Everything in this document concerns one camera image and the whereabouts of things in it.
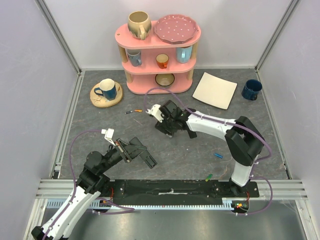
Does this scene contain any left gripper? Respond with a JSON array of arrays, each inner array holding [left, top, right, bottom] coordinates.
[[98, 138, 147, 174]]

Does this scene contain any black remote control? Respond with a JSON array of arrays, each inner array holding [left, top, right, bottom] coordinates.
[[129, 137, 158, 169]]

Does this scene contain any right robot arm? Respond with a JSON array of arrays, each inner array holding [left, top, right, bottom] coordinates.
[[147, 100, 264, 197]]

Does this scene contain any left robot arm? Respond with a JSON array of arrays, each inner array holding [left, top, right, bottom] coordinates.
[[31, 137, 157, 240]]

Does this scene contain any dark patterned bowl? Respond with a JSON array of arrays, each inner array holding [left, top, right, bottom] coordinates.
[[154, 73, 175, 88]]

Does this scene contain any square white plate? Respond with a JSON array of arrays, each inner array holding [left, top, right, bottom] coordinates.
[[192, 72, 238, 110]]

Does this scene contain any beige round saucer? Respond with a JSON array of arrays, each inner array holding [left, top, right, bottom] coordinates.
[[90, 82, 124, 108]]

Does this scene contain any blue metallic battery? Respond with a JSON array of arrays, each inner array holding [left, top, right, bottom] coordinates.
[[214, 153, 223, 159]]

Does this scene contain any pink three-tier shelf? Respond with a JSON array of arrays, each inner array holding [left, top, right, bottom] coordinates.
[[115, 24, 202, 95]]

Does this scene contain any blue mug cream interior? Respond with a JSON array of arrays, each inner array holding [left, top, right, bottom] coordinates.
[[93, 78, 117, 101]]

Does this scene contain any small orange cup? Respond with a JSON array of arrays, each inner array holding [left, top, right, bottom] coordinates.
[[155, 53, 169, 69]]

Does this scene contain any light blue mug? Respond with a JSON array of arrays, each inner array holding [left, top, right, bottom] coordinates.
[[176, 45, 193, 64]]

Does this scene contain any green battery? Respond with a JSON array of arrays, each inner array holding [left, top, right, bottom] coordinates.
[[205, 174, 213, 182]]

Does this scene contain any grey blue mug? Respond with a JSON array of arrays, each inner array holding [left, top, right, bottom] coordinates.
[[126, 49, 142, 67]]

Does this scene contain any dark blue mug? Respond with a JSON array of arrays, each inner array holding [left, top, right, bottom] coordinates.
[[241, 79, 263, 101]]

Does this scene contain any pink dotted plate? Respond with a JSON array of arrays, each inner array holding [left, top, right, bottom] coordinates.
[[154, 14, 199, 44]]

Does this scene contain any beige ceramic mug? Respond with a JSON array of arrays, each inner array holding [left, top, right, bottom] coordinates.
[[127, 11, 152, 40]]

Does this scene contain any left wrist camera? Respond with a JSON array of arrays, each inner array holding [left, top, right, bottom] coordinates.
[[101, 128, 116, 146]]

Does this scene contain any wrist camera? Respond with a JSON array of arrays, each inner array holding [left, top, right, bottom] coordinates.
[[146, 104, 165, 123], [101, 128, 116, 146]]

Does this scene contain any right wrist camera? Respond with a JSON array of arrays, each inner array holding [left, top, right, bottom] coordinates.
[[146, 104, 165, 123]]

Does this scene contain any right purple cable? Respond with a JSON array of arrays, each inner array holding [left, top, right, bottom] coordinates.
[[143, 87, 274, 216]]

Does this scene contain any purple cable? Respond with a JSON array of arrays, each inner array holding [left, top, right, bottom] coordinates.
[[41, 129, 136, 240], [143, 87, 274, 216]]

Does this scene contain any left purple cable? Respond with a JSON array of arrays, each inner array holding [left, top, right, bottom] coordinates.
[[41, 129, 136, 240]]

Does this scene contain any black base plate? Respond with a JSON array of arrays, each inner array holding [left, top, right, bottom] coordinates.
[[101, 179, 260, 206]]

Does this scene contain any white cable duct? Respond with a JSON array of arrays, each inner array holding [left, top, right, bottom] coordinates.
[[46, 198, 237, 210]]

